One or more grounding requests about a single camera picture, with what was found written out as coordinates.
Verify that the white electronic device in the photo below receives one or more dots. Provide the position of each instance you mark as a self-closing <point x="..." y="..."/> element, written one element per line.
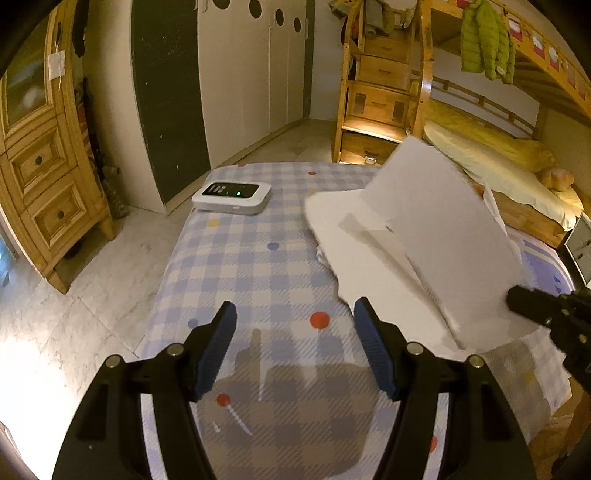
<point x="231" y="198"/>

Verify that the white wardrobe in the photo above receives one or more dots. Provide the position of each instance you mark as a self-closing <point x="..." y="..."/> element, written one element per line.
<point x="249" y="92"/>

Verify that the pale yellow bedsheet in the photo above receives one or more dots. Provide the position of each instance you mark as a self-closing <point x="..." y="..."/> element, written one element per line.
<point x="512" y="184"/>

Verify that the plush toy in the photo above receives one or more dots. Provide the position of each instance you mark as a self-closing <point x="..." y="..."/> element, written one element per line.
<point x="558" y="177"/>

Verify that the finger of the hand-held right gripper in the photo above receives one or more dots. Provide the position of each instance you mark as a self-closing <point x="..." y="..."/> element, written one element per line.
<point x="531" y="302"/>

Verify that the grey nightstand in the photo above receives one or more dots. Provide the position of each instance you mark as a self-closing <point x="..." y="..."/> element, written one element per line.
<point x="581" y="249"/>

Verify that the checked tablecloth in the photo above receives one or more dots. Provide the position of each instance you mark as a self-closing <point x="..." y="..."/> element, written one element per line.
<point x="258" y="267"/>

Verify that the dark hanging cloth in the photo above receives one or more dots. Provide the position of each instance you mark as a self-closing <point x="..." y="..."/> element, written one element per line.
<point x="81" y="27"/>

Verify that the wooden stair drawers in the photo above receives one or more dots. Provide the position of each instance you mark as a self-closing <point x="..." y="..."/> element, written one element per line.
<point x="378" y="106"/>

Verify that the black wall panel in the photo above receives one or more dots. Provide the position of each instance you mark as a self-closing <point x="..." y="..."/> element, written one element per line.
<point x="171" y="115"/>

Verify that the wooden bunk bed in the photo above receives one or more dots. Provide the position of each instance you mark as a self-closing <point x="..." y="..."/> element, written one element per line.
<point x="521" y="217"/>

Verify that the wooden cabinet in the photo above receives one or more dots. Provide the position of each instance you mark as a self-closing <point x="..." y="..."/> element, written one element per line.
<point x="46" y="203"/>

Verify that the yellow quilt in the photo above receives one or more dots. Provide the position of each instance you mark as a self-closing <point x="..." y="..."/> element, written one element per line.
<point x="498" y="138"/>

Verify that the yellow garment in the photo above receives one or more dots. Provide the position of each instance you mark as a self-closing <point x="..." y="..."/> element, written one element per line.
<point x="344" y="3"/>

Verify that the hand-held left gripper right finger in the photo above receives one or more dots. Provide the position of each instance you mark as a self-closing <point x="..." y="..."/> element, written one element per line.
<point x="376" y="350"/>

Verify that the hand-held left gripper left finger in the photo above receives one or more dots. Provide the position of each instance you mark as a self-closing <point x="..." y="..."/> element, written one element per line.
<point x="214" y="350"/>

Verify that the white paper tag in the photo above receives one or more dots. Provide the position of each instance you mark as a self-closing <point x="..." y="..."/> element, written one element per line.
<point x="56" y="64"/>

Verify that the green puffer jacket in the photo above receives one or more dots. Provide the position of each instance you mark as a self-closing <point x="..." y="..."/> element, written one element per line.
<point x="485" y="41"/>

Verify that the grey clothes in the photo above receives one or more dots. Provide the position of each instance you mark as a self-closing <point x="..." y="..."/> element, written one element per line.
<point x="376" y="16"/>

